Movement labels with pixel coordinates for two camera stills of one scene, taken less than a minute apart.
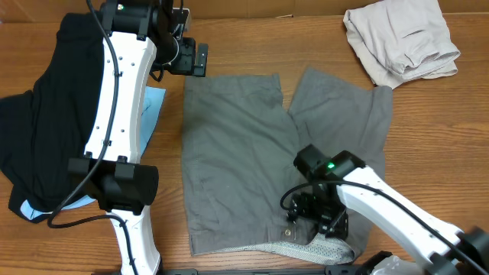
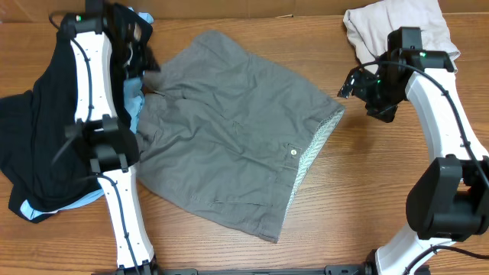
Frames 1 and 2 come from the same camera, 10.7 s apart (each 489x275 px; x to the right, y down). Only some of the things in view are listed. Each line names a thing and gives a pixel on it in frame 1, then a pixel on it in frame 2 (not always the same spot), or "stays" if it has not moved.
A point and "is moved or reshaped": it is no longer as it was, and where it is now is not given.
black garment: x=43 y=128 stays
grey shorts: x=240 y=138 is moved or reshaped
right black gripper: x=302 y=209 → x=387 y=110
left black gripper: x=185 y=65 → x=147 y=63
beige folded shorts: x=400 y=40 stays
